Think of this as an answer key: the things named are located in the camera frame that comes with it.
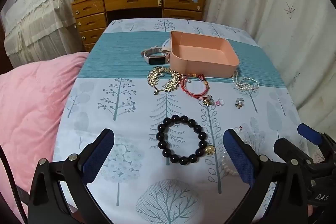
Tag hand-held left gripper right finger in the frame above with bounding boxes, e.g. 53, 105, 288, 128
223, 128, 309, 224

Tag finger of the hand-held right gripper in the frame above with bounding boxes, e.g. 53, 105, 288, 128
297, 123, 336, 159
273, 138, 326, 172

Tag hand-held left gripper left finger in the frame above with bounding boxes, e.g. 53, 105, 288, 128
28, 128, 115, 224

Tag white pearl bracelet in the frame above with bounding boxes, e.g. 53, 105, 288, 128
219, 126, 250, 177

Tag white pearl necklace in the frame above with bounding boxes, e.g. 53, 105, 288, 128
232, 70, 260, 90

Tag black bead bracelet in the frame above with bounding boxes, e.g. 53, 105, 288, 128
157, 115, 216, 166

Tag red string bracelet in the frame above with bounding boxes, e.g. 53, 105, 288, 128
181, 73, 210, 101

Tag gold leaf hair comb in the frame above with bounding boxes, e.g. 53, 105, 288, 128
147, 67, 181, 95

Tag pink plastic box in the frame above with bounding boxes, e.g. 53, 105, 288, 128
168, 30, 240, 78

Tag pink blanket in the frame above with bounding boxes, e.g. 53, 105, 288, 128
0, 52, 90, 224

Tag beige smart watch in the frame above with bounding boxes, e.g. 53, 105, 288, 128
141, 39, 172, 65

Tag white leaf print curtain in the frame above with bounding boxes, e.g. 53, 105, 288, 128
199, 0, 336, 140

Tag white lace cover cloth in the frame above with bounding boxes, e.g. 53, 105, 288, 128
0, 0, 84, 68

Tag wooden desk with drawers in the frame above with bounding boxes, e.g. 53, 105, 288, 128
71, 0, 208, 52

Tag black cable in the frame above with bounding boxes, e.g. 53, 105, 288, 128
0, 145, 27, 224

